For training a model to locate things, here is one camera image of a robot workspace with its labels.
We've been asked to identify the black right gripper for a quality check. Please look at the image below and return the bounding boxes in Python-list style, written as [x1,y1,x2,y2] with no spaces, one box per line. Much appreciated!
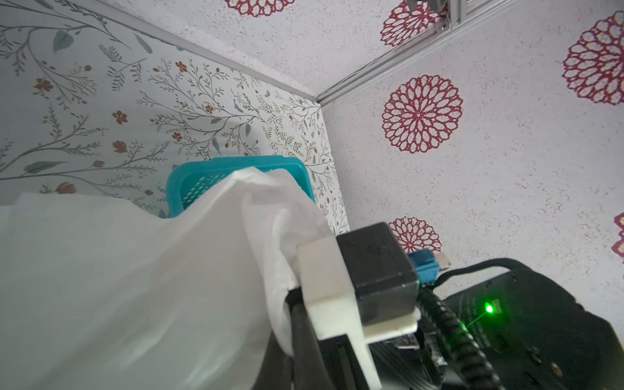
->
[287,270,624,390]

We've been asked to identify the white plastic bag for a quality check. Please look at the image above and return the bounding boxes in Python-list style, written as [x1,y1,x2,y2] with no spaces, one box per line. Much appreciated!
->
[1,168,332,389]

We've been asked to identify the teal plastic basket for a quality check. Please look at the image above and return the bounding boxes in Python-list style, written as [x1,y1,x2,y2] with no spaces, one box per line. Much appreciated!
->
[166,155,315,218]

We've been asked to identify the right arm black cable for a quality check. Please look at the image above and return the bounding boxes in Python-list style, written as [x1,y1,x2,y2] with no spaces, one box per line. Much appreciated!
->
[416,257,532,390]

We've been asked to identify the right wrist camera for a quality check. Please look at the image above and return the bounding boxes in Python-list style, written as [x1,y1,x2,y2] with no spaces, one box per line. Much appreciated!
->
[287,223,449,389]

